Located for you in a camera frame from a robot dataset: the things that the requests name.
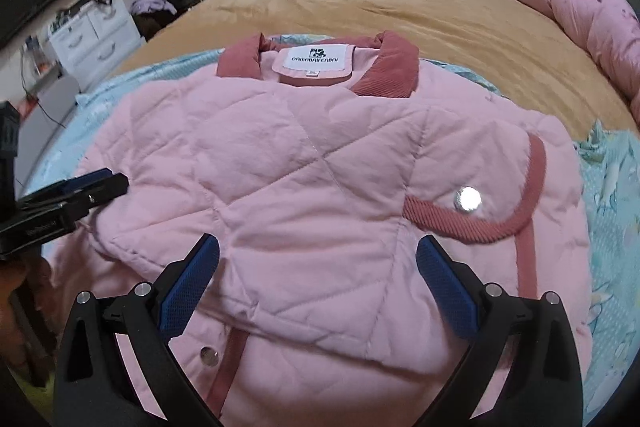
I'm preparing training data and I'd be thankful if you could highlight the pink quilted jacket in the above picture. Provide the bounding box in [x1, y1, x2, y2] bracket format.
[49, 30, 597, 427]

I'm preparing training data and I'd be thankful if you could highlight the purple clothes pile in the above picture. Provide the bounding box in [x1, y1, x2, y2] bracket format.
[130, 0, 177, 15]

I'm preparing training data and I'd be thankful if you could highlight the person left hand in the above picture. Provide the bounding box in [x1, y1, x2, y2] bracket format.
[1, 249, 58, 388]

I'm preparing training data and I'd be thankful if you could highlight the grey low tv cabinet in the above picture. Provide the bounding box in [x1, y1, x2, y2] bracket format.
[14, 75, 80, 193]

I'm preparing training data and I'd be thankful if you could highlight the white drawer cabinet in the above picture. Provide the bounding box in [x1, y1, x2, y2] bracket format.
[44, 0, 144, 92]

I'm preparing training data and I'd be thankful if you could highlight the pink floral duvet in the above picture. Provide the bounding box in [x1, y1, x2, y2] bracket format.
[518, 0, 639, 112]

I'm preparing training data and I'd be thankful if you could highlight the tan plush bed blanket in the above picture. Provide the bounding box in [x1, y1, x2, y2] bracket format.
[117, 0, 639, 140]

